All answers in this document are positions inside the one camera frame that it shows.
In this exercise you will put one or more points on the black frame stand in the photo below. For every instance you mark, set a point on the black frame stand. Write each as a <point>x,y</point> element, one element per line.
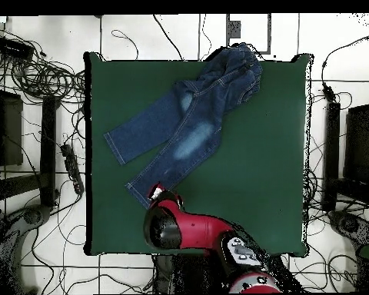
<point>48,147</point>

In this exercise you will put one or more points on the grey square floor frame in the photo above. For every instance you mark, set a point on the grey square floor frame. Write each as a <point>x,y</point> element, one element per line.
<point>269,30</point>

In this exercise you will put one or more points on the black caster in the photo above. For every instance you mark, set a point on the black caster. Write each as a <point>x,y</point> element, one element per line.
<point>98,16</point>

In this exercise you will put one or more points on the black power strip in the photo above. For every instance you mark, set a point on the black power strip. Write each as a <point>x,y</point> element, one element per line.
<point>72,167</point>

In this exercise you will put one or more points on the black rectangular box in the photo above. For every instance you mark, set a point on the black rectangular box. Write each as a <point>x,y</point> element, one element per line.
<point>13,49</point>

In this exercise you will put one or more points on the long black bar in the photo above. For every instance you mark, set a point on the long black bar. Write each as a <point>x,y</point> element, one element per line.
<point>332,153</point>

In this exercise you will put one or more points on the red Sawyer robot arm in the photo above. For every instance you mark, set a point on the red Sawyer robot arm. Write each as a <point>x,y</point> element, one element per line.
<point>196,230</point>

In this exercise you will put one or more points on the dark green table cloth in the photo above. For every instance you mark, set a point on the dark green table cloth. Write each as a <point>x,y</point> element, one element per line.
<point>249,153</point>

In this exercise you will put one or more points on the blue denim jeans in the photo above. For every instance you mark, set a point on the blue denim jeans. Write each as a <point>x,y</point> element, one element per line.
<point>160,129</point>

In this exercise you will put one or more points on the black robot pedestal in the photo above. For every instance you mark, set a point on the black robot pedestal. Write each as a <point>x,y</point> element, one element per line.
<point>184,273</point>

